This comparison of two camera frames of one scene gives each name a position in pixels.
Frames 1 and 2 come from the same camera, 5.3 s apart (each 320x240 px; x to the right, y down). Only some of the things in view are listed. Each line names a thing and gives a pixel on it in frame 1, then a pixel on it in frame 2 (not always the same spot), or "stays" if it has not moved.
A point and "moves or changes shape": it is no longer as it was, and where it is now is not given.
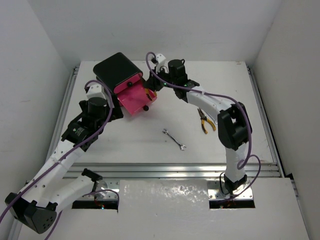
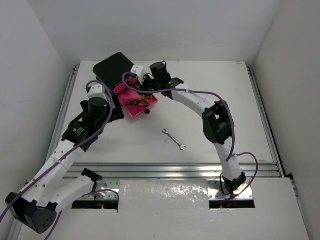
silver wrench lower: x=181 y=146 stays
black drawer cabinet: x=112 y=71 stays
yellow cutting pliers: x=203 y=118 moves or changes shape
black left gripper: x=116 y=110 stays
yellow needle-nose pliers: x=147 y=92 to x=137 y=102
